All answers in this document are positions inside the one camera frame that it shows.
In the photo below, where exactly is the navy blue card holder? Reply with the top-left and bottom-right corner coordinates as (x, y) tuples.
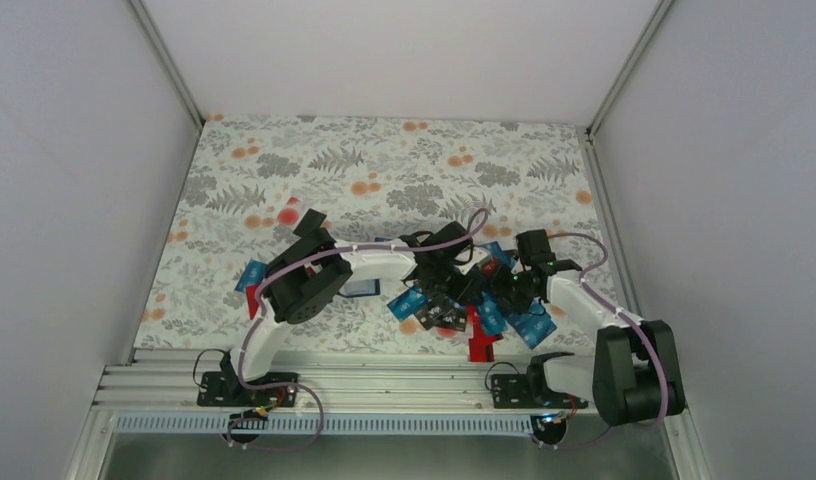
(338, 279), (381, 299)

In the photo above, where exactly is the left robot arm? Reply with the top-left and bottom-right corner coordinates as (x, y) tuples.
(218, 219), (483, 405)

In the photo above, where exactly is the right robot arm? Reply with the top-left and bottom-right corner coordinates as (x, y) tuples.
(490, 230), (687, 426)

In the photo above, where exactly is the blue card pile centre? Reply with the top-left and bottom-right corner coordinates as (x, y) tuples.
(477, 293), (507, 336)

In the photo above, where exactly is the blue card pile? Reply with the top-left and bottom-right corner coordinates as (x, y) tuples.
(387, 287), (428, 322)
(477, 293), (507, 336)
(506, 302), (557, 349)

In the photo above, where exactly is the blue card pile right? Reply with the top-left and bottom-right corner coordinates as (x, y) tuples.
(506, 302), (557, 349)

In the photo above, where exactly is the black visa card pile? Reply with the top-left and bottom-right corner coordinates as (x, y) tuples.
(415, 298), (467, 332)

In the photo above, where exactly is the blue card pile left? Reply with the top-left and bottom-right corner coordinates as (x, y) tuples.
(387, 287), (428, 322)

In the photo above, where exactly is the red card pile bottom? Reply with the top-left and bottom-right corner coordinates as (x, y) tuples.
(466, 305), (503, 363)

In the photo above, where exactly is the black card upper left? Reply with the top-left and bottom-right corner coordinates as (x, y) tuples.
(293, 208), (327, 237)

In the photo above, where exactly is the red card left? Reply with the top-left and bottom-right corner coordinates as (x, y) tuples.
(245, 284), (259, 320)

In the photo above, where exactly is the floral patterned table mat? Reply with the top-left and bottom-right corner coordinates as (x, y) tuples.
(135, 115), (615, 350)

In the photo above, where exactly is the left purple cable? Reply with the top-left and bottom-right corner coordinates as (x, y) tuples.
(225, 207), (490, 453)

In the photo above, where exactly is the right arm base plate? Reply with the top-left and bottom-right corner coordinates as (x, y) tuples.
(487, 374), (589, 410)

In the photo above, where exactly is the blue slotted cable duct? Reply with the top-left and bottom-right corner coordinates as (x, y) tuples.
(113, 411), (534, 436)

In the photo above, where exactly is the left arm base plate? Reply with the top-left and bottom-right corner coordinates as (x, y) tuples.
(196, 371), (299, 408)

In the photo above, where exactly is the aluminium rail frame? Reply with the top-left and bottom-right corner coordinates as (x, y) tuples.
(93, 349), (689, 415)

